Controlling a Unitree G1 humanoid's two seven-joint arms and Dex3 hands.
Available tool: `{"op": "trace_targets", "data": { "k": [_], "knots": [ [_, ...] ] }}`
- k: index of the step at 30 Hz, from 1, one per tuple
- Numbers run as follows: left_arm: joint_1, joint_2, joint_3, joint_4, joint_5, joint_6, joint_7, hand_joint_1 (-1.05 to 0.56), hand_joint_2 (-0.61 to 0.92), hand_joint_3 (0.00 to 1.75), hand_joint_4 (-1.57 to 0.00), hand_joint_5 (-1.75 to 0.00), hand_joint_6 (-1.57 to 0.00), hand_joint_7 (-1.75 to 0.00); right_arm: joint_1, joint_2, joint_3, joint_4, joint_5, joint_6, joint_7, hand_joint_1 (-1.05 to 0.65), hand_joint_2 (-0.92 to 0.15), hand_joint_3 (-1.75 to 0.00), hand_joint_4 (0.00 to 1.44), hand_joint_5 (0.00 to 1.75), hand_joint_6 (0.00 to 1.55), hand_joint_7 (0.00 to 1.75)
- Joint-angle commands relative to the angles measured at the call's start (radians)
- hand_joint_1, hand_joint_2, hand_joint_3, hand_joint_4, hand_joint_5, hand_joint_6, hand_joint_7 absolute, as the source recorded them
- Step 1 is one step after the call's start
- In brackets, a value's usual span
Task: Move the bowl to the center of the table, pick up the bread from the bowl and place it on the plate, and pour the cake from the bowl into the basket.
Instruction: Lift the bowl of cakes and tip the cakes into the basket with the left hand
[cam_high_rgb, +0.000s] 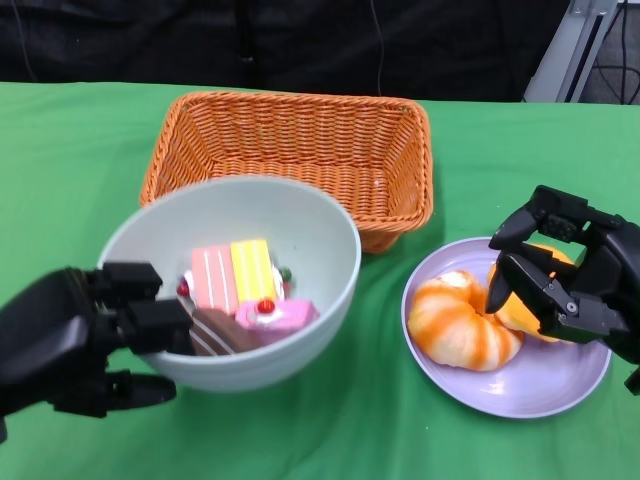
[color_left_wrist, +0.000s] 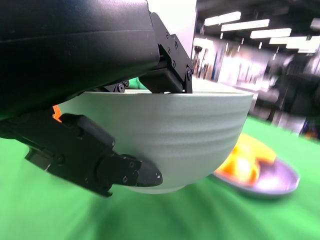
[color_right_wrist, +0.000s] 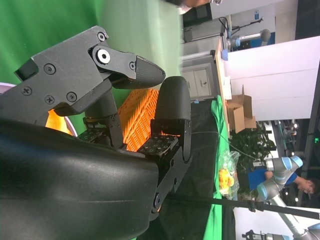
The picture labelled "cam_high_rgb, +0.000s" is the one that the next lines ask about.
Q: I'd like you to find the lavender round plate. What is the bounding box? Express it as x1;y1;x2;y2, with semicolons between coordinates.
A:
401;236;614;419

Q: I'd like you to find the chocolate layered cake slice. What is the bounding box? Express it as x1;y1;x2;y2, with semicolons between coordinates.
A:
189;307;256;357

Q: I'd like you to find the orange wicker basket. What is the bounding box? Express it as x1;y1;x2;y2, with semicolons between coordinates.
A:
138;91;434;254

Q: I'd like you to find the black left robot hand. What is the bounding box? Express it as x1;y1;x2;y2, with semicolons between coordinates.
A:
0;260;194;421

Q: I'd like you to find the pink yellow fruit cake slice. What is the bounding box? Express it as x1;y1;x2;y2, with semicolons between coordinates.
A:
174;238;294;309

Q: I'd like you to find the grey-green round bowl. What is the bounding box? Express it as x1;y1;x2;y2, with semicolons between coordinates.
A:
97;174;363;394

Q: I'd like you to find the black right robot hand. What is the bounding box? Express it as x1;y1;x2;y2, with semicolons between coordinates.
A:
487;184;640;366

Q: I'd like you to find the grey aluminium frame post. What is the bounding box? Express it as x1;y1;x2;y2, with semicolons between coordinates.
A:
522;0;621;104

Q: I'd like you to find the orange ring-shaped bread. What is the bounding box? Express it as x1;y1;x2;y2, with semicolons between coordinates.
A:
487;243;576;344

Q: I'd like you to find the orange white striped bun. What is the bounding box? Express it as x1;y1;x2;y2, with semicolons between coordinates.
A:
407;269;525;372

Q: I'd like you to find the black backdrop cloth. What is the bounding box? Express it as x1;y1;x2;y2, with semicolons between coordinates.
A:
0;0;566;104

